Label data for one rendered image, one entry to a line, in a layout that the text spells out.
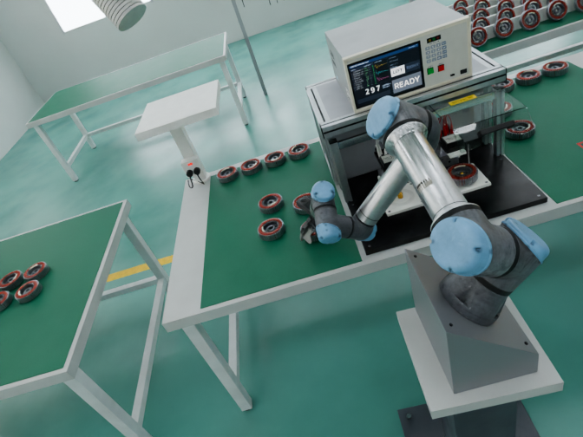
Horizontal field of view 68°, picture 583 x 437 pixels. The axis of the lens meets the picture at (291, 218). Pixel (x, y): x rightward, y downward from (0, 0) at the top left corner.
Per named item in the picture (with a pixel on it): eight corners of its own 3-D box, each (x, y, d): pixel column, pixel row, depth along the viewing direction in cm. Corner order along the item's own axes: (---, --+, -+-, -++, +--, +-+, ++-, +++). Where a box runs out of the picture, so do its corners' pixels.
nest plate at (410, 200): (427, 205, 161) (426, 202, 161) (387, 217, 163) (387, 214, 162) (413, 183, 173) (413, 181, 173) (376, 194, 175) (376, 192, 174)
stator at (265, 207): (257, 205, 197) (254, 199, 195) (279, 195, 198) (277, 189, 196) (265, 218, 188) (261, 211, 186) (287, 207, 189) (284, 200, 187)
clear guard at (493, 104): (535, 130, 138) (536, 113, 134) (461, 153, 140) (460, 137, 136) (487, 93, 164) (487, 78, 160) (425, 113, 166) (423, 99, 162)
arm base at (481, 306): (502, 334, 102) (532, 306, 97) (448, 312, 99) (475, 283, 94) (481, 290, 114) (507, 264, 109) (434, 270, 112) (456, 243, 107)
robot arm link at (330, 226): (356, 238, 137) (349, 207, 142) (327, 233, 131) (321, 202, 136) (341, 247, 143) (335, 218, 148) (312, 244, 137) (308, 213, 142)
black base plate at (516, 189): (547, 202, 148) (547, 197, 146) (366, 255, 153) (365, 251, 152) (483, 140, 185) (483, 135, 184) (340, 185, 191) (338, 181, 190)
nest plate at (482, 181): (491, 185, 159) (491, 182, 158) (451, 197, 160) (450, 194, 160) (473, 165, 171) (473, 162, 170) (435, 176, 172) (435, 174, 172)
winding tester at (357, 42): (472, 75, 154) (470, 16, 142) (355, 114, 158) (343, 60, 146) (432, 45, 186) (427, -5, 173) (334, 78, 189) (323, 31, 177)
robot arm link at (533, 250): (525, 293, 101) (567, 251, 94) (488, 290, 94) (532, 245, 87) (492, 257, 109) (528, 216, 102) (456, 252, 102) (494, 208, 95)
